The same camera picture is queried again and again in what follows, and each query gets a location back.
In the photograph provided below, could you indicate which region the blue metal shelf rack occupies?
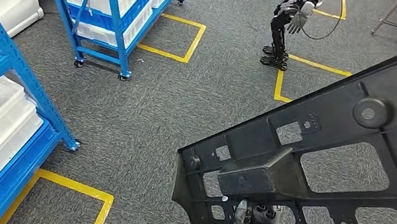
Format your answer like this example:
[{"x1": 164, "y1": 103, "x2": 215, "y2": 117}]
[{"x1": 0, "y1": 0, "x2": 105, "y2": 224}]

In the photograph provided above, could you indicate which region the blue shelf rack on casters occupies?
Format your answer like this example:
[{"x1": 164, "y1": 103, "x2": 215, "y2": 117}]
[{"x1": 12, "y1": 0, "x2": 195, "y2": 90}]

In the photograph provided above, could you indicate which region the blue plastic bin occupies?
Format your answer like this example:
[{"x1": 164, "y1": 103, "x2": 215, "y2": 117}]
[{"x1": 65, "y1": 0, "x2": 153, "y2": 38}]

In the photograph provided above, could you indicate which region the black licence plate frame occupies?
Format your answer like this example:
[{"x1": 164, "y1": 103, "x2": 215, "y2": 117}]
[{"x1": 166, "y1": 2, "x2": 397, "y2": 224}]

